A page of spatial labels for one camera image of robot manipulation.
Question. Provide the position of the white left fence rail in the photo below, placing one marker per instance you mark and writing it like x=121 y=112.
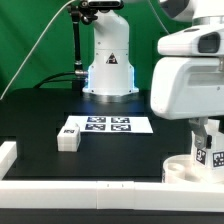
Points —
x=8 y=155

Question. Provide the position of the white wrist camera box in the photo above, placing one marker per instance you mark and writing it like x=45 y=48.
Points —
x=201 y=40

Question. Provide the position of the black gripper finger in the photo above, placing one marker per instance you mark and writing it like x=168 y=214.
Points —
x=202 y=139

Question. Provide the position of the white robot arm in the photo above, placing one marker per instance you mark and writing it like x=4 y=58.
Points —
x=110 y=74

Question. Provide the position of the white fence rail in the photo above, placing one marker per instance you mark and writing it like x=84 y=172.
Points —
x=111 y=195
x=8 y=155

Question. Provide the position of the white front fence rail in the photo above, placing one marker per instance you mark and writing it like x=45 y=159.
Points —
x=111 y=195

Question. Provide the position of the white marker sheet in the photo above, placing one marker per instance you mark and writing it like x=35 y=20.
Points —
x=111 y=124

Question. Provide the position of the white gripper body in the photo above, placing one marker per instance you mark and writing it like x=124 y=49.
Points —
x=184 y=88

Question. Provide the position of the black camera stand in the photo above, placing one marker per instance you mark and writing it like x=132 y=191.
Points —
x=86 y=12

